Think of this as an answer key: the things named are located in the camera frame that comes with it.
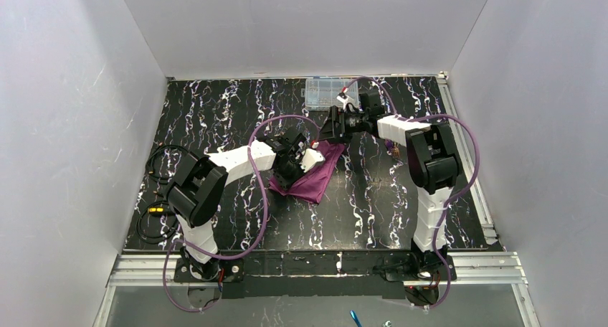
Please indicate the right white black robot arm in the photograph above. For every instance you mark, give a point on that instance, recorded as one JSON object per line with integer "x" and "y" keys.
{"x": 432, "y": 159}

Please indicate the purple handled utensil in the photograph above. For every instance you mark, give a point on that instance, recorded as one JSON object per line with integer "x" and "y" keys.
{"x": 389, "y": 146}

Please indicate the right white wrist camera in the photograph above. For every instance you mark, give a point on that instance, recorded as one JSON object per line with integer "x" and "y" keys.
{"x": 344, "y": 98}

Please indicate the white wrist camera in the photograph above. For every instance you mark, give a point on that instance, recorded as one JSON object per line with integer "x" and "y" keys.
{"x": 310, "y": 159}
{"x": 344, "y": 98}

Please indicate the blue tool handle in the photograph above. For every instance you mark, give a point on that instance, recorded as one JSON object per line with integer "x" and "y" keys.
{"x": 355, "y": 318}

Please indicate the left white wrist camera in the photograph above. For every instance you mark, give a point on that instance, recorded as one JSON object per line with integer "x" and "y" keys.
{"x": 310, "y": 159}

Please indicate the purple cloth napkin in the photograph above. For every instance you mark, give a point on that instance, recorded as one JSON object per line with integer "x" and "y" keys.
{"x": 313, "y": 185}

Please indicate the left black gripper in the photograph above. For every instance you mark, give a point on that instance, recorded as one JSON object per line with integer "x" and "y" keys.
{"x": 289, "y": 168}

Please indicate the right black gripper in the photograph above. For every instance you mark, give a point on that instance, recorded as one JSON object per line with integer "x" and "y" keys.
{"x": 335, "y": 125}

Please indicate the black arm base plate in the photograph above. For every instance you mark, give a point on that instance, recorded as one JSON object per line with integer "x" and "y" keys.
{"x": 321, "y": 273}

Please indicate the clear plastic compartment box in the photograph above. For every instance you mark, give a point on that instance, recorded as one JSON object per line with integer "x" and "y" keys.
{"x": 320, "y": 92}

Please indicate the black coiled cable yellow plug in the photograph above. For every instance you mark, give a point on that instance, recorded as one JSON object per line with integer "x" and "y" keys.
{"x": 156, "y": 224}

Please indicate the aluminium frame rail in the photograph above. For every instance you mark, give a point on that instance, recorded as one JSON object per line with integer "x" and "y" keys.
{"x": 369, "y": 205}

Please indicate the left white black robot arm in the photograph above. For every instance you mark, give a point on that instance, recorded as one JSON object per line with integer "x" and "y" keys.
{"x": 195, "y": 191}

